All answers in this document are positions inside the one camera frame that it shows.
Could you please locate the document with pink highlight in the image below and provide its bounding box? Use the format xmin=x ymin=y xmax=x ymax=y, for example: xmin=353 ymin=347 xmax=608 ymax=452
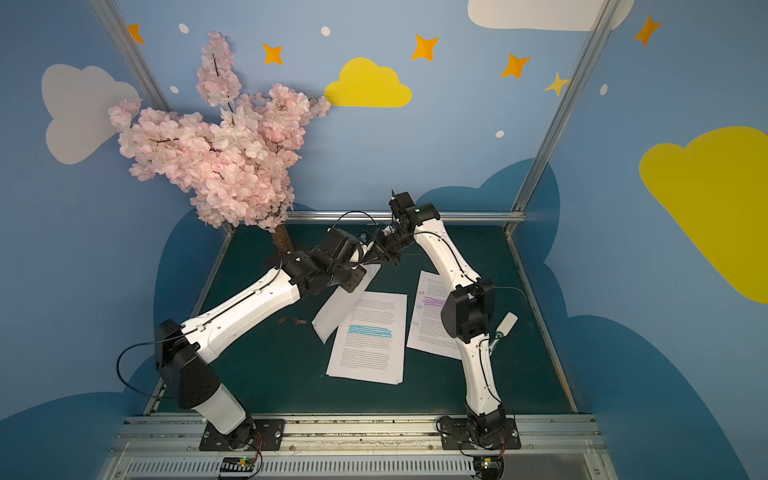
xmin=312 ymin=265 xmax=381 ymax=344

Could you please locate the document with blue highlight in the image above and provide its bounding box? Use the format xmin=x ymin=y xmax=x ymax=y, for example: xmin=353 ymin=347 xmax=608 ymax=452
xmin=326 ymin=292 xmax=407 ymax=385

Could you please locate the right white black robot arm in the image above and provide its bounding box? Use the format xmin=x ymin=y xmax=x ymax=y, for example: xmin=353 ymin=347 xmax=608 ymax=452
xmin=361 ymin=192 xmax=509 ymax=448

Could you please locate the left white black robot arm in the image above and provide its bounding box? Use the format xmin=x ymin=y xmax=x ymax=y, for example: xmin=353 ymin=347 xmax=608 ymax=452
xmin=150 ymin=228 xmax=373 ymax=451

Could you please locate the document with purple highlight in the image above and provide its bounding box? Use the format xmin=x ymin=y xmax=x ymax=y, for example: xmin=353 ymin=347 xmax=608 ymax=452
xmin=406 ymin=271 xmax=460 ymax=360

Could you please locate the pink cherry blossom tree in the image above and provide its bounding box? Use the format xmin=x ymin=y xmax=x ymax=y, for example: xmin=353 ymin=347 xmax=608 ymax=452
xmin=108 ymin=32 xmax=331 ymax=253

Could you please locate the left electronics board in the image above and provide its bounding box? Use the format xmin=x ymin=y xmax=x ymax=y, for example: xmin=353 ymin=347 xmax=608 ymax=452
xmin=217 ymin=457 xmax=257 ymax=479

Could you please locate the electronics board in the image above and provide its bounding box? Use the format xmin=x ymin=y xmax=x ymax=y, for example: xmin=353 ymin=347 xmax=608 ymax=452
xmin=472 ymin=456 xmax=505 ymax=480
xmin=217 ymin=457 xmax=257 ymax=479

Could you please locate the right electronics board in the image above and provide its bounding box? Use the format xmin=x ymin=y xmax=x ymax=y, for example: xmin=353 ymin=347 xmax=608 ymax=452
xmin=472 ymin=456 xmax=505 ymax=480

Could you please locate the back aluminium frame bar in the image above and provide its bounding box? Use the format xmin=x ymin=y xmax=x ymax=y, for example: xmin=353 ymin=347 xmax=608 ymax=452
xmin=286 ymin=211 xmax=526 ymax=224

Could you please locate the right aluminium frame post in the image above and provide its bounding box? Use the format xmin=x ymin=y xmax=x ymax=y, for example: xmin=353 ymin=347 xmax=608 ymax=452
xmin=504 ymin=0 xmax=623 ymax=240

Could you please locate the aluminium frame post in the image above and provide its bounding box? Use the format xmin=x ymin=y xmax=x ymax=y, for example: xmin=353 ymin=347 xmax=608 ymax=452
xmin=89 ymin=0 xmax=171 ymax=111
xmin=504 ymin=0 xmax=623 ymax=240

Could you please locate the white handled tool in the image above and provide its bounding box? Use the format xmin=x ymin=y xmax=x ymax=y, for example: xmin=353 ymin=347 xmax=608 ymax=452
xmin=489 ymin=312 xmax=518 ymax=354

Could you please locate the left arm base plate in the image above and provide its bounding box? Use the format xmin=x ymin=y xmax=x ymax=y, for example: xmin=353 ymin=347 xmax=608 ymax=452
xmin=199 ymin=417 xmax=286 ymax=452

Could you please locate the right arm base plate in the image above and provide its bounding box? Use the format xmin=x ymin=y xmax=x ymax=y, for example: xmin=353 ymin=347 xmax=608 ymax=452
xmin=435 ymin=416 xmax=521 ymax=452

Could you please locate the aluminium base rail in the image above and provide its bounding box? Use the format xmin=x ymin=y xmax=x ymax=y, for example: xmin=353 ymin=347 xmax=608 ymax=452
xmin=98 ymin=414 xmax=618 ymax=479

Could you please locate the left aluminium frame post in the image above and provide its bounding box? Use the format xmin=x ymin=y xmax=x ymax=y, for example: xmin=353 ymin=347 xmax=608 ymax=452
xmin=89 ymin=0 xmax=171 ymax=111

